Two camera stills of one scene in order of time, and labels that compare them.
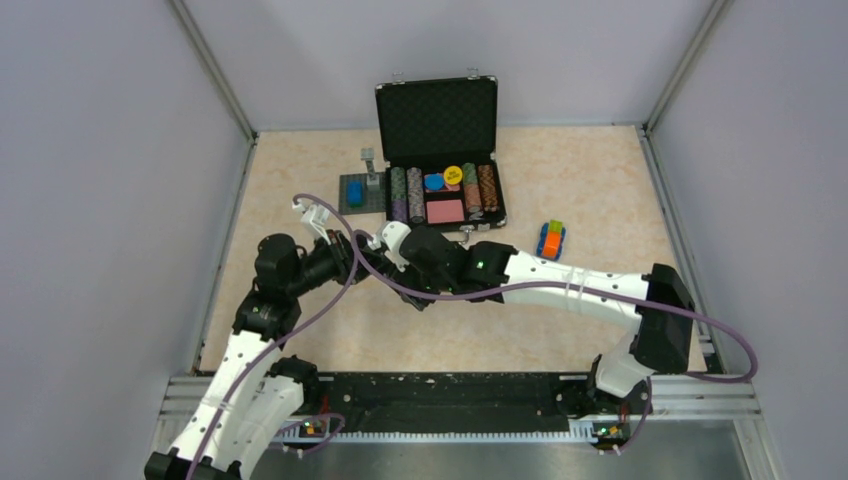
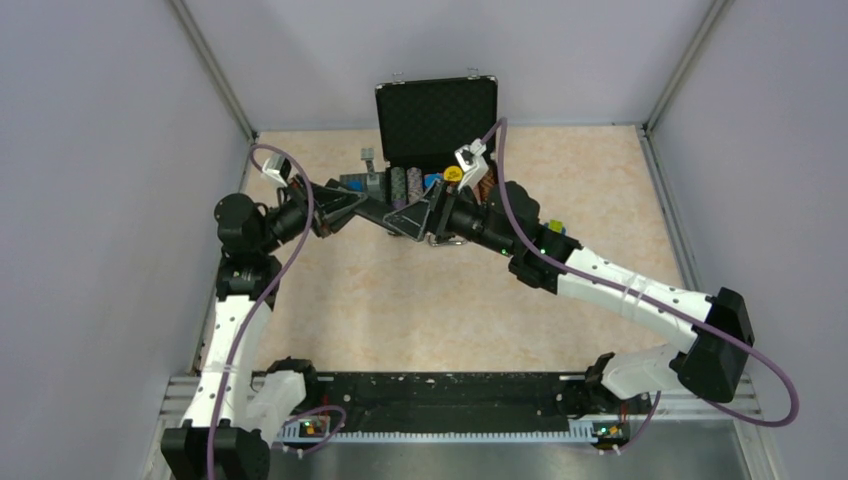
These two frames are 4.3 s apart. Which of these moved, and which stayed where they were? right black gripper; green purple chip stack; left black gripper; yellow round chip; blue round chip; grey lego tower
Moved: left black gripper; right black gripper
Stayed: green purple chip stack; blue round chip; grey lego tower; yellow round chip
